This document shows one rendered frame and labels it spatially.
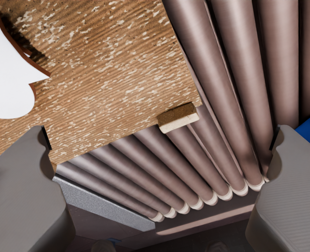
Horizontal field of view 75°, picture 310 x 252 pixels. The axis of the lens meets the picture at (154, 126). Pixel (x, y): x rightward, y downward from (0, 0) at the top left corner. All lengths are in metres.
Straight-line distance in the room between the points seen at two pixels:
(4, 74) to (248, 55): 0.28
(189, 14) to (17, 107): 0.22
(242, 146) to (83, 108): 0.33
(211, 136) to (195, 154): 0.06
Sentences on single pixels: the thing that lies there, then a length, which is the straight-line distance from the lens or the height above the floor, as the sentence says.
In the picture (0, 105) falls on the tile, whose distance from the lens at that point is 0.28.
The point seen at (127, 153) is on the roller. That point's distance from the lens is 0.41.
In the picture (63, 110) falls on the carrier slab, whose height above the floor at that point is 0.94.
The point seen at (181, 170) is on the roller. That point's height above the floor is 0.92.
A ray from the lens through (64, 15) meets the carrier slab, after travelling 0.24.
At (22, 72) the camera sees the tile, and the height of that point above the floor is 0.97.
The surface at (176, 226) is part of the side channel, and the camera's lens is 0.78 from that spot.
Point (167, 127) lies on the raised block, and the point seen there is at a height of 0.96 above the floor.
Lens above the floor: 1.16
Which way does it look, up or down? 42 degrees down
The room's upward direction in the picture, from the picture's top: 171 degrees clockwise
